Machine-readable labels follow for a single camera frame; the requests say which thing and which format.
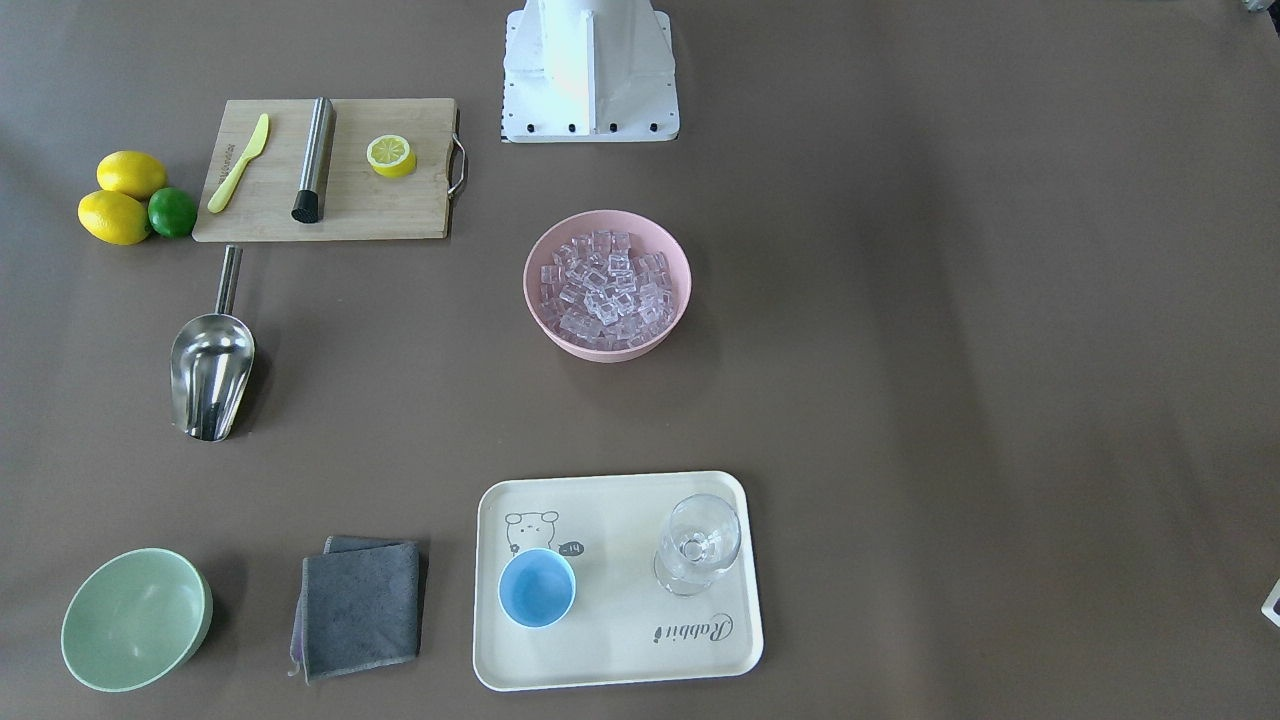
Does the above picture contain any yellow plastic knife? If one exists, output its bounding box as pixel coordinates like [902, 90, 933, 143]
[206, 113, 270, 214]

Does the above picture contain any steel muddler black tip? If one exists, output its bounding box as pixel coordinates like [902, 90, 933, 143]
[291, 97, 337, 224]

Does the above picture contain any pink bowl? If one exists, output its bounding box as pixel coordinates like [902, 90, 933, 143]
[524, 210, 692, 363]

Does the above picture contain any pile of clear ice cubes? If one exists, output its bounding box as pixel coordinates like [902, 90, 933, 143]
[531, 229, 678, 352]

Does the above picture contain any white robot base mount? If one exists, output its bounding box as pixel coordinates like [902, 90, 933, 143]
[500, 1, 681, 143]

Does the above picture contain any half lemon slice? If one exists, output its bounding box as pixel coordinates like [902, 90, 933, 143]
[366, 135, 417, 178]

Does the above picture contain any upper yellow lemon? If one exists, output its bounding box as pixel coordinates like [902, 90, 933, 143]
[95, 150, 168, 201]

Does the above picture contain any blue plastic cup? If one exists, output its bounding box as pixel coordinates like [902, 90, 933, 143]
[498, 548, 577, 629]

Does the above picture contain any bamboo cutting board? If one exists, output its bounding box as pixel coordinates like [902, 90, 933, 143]
[193, 97, 465, 243]

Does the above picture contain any stainless steel ice scoop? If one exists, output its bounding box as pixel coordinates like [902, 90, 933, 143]
[170, 243, 256, 442]

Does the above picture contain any lower yellow lemon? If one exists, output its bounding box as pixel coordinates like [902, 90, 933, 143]
[77, 190, 152, 246]

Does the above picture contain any green bowl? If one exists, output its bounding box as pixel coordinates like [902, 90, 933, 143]
[60, 548, 212, 693]

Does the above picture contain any grey folded cloth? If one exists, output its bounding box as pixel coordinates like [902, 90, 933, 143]
[291, 536, 422, 684]

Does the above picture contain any cream rabbit tray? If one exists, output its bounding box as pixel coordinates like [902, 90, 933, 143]
[474, 470, 765, 692]

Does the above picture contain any clear wine glass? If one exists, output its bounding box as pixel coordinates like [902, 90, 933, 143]
[653, 493, 742, 597]

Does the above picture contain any green lime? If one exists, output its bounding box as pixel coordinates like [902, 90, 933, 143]
[147, 187, 198, 238]

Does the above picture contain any yellow lemon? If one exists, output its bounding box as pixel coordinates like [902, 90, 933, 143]
[77, 190, 152, 246]
[95, 150, 168, 201]

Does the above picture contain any white object at edge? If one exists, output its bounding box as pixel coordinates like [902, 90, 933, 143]
[1260, 580, 1280, 626]

